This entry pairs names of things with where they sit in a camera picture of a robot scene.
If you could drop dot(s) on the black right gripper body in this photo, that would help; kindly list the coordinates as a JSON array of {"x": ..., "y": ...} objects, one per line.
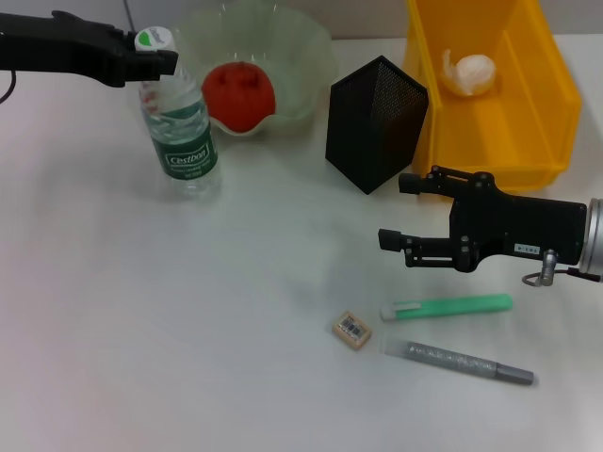
[{"x": 518, "y": 226}]

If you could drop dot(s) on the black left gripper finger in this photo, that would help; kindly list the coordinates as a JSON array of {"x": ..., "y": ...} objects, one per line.
[
  {"x": 151, "y": 63},
  {"x": 126, "y": 40}
]

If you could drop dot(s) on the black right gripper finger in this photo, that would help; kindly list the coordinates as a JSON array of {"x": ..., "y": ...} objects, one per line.
[
  {"x": 424, "y": 252},
  {"x": 443, "y": 183}
]

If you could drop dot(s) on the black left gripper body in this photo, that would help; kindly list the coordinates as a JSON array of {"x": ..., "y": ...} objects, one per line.
[{"x": 56, "y": 47}]

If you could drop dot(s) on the green white pen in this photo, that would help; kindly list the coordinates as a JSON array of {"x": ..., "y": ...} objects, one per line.
[{"x": 447, "y": 306}]

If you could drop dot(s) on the clear green-label water bottle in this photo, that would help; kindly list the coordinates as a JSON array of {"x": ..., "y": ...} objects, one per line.
[{"x": 186, "y": 141}]

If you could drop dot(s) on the beige eraser with barcode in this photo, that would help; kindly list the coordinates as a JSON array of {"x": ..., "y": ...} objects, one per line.
[{"x": 351, "y": 329}]

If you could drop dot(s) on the white paper ball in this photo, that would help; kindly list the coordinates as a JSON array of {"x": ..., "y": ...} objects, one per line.
[{"x": 473, "y": 73}]

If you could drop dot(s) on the black mesh pen holder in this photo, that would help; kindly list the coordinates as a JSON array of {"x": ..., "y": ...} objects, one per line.
[{"x": 372, "y": 132}]

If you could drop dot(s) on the grey marker pen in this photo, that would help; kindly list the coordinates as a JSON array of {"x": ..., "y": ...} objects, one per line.
[{"x": 452, "y": 360}]

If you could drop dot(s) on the translucent green fruit bowl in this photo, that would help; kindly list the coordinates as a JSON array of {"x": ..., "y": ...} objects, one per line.
[{"x": 292, "y": 56}]

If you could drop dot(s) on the yellow plastic bin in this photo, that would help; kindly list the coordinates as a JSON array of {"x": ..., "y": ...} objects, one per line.
[{"x": 518, "y": 122}]

